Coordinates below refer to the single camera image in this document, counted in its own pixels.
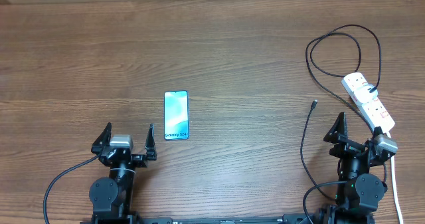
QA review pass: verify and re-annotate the Samsung Galaxy smartphone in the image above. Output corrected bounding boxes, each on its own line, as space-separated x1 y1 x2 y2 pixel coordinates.
164 90 189 140

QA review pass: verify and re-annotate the white charger plug adapter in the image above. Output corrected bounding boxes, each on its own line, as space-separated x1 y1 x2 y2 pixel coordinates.
353 84 378 105

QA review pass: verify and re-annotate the white power strip cord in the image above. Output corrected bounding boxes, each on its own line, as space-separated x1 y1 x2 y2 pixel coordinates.
386 130 404 224

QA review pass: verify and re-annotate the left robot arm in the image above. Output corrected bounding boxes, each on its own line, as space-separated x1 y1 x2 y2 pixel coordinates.
89 123 157 223

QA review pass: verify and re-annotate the black USB charging cable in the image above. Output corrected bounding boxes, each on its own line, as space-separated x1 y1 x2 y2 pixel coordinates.
299 24 388 201

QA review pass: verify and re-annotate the white power strip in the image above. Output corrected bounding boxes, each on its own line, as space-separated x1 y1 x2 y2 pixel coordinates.
341 72 395 133

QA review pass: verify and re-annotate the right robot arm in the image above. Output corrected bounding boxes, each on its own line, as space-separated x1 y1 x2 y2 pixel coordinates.
311 112 398 223

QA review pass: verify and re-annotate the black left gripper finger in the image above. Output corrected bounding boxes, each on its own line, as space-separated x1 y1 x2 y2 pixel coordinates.
91 122 112 154
145 123 157 161

